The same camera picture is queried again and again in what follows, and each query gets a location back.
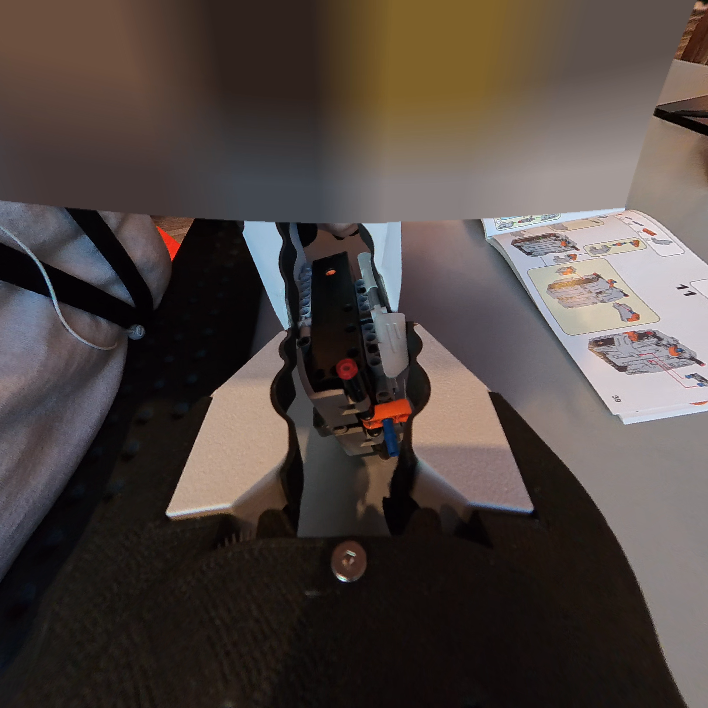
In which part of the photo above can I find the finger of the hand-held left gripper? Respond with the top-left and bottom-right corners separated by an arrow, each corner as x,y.
360,221 -> 403,315
242,221 -> 304,332

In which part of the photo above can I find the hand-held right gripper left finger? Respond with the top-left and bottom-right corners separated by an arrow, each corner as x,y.
165,326 -> 305,540

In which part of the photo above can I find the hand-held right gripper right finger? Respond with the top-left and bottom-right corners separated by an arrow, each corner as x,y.
384,323 -> 536,533

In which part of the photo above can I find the black grey toy brick model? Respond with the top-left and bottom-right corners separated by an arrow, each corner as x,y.
296,251 -> 413,459

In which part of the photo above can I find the black studded baseplate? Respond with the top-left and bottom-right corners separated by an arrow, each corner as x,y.
0,218 -> 288,664

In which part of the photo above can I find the person's grey sweatshirt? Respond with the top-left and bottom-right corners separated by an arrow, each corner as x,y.
0,200 -> 172,582

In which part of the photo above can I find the open building instruction booklet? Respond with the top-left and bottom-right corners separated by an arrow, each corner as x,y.
481,209 -> 708,426

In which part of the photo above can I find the thin white cord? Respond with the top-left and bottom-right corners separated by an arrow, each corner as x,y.
0,224 -> 146,350

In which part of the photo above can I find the black strap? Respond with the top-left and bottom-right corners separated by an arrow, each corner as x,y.
0,207 -> 156,333

